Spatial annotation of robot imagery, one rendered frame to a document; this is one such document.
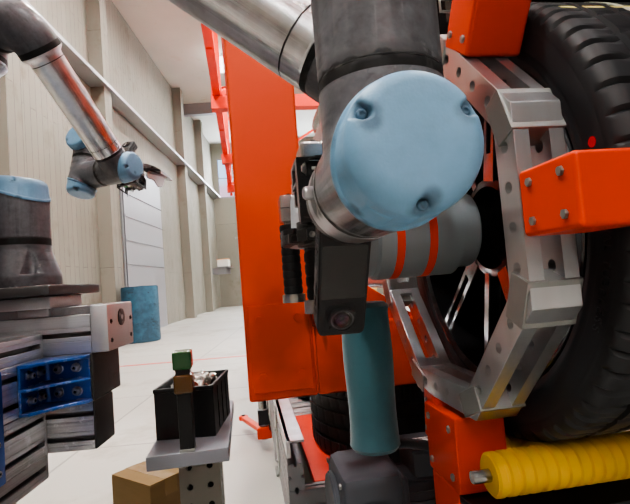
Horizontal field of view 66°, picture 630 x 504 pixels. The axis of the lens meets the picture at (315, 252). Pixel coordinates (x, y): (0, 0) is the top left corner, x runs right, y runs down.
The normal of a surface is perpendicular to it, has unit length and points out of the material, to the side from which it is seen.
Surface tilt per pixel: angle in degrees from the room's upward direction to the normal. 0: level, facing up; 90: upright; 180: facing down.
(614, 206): 90
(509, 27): 125
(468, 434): 90
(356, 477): 22
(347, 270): 120
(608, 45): 60
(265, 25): 109
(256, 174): 90
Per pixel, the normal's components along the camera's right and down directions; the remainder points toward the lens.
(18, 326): 0.03, -0.06
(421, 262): 0.16, 0.61
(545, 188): -0.99, 0.07
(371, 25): -0.22, -0.04
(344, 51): -0.60, 0.00
